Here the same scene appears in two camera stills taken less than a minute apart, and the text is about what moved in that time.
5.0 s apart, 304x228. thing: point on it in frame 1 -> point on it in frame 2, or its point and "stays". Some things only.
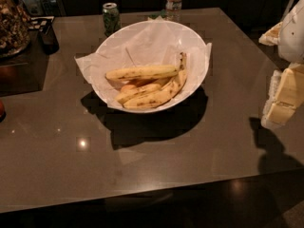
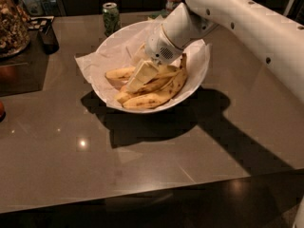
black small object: x=49 y=39 stays
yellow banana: x=166 y=93 stays
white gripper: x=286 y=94 -> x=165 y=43
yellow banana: x=162 y=70 stays
